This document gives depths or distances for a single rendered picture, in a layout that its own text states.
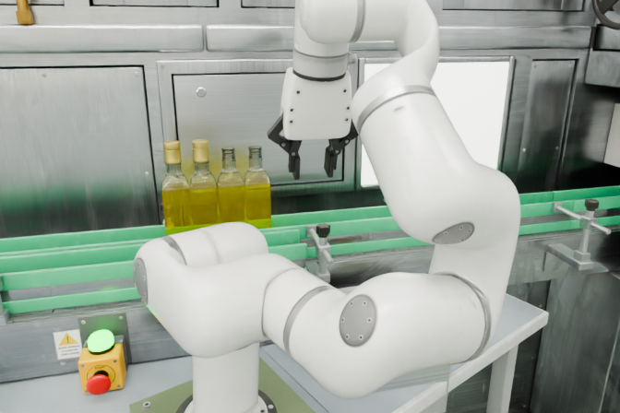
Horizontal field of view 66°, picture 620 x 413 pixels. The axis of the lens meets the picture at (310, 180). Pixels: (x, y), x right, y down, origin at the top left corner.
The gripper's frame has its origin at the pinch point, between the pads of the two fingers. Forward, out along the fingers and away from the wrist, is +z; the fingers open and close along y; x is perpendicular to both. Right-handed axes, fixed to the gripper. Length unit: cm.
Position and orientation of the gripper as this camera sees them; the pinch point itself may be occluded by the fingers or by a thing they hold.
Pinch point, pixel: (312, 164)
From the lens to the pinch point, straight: 74.9
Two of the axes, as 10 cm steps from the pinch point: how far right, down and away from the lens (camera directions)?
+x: 2.2, 5.3, -8.2
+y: -9.7, 0.7, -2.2
